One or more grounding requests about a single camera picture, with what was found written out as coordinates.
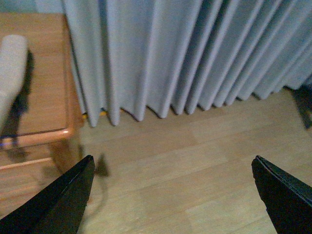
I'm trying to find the beige hand brush black bristles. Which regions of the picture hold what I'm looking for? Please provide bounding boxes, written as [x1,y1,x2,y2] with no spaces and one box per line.
[0,35,34,137]

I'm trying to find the pale green curtain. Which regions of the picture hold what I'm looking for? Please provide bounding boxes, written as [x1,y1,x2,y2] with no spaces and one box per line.
[34,0,312,127]

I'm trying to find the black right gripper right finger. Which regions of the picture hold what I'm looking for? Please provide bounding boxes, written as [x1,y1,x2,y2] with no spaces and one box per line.
[252,156,312,234]

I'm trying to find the wooden nightstand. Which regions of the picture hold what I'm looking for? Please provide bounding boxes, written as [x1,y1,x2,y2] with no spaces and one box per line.
[0,13,83,206]

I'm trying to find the black stand leg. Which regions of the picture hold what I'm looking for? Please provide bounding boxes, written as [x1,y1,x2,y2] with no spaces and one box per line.
[293,84,312,129]

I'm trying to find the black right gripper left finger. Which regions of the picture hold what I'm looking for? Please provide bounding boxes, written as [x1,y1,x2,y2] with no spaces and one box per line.
[0,155,95,234]

